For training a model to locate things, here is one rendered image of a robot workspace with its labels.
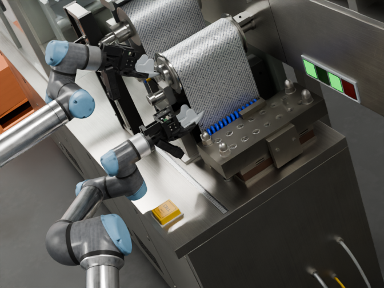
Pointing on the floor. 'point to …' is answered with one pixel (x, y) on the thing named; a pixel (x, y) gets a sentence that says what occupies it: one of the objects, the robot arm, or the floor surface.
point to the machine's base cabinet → (259, 230)
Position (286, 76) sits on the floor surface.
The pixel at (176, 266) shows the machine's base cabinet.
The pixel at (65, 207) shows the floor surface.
